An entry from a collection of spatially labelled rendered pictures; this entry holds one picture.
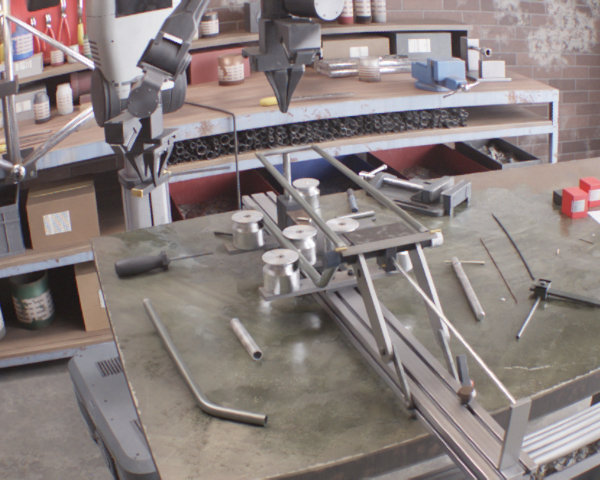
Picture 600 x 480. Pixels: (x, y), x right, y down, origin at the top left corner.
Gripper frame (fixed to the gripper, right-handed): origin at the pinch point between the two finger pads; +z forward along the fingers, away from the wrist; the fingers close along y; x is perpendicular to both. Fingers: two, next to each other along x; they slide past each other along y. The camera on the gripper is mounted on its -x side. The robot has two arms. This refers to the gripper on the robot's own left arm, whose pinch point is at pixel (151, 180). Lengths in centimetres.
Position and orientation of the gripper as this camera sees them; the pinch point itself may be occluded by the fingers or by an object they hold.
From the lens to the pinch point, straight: 138.7
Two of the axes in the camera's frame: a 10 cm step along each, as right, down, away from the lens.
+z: 0.4, 9.1, 4.1
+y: 9.3, 1.2, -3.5
